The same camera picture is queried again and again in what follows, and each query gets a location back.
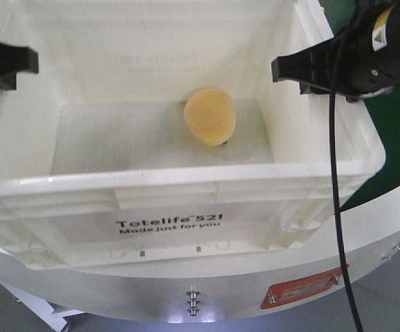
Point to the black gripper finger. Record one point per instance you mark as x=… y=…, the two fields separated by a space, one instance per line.
x=13 y=60

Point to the white conveyor outer rim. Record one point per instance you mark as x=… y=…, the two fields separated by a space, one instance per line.
x=210 y=289

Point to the white plastic tote crate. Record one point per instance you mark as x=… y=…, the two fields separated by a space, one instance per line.
x=97 y=164

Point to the yellow plush mango toy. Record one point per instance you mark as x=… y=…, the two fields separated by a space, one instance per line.
x=210 y=115

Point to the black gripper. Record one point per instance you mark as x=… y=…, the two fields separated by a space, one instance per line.
x=370 y=59

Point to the red warning label plate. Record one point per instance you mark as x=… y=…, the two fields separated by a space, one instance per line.
x=296 y=290

